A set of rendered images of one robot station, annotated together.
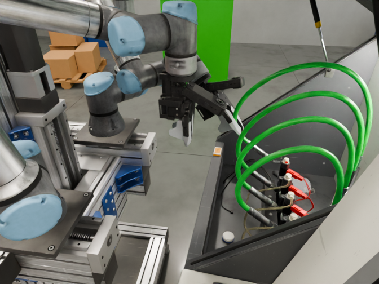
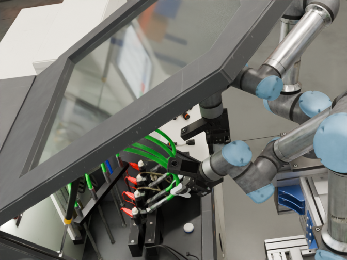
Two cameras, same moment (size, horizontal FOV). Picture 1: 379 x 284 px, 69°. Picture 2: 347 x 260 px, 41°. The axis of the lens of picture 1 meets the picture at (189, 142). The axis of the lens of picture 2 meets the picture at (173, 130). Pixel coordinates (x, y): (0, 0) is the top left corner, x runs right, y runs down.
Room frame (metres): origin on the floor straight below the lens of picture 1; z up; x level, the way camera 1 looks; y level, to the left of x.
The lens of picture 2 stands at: (1.82, -0.16, 2.32)
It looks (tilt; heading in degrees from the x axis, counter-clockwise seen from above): 39 degrees down; 177
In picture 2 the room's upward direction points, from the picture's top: 12 degrees counter-clockwise
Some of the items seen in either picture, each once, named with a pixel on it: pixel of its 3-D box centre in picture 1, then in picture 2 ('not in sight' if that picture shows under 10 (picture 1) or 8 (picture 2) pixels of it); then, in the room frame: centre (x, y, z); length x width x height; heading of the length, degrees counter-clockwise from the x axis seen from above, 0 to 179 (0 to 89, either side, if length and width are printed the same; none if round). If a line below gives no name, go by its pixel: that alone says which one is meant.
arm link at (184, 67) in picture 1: (180, 63); (210, 107); (0.65, 0.02, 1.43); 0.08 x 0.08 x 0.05
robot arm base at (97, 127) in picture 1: (105, 118); not in sight; (1.03, 0.35, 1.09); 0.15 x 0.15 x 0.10
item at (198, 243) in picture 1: (209, 202); (209, 245); (0.76, -0.08, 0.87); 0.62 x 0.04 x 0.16; 168
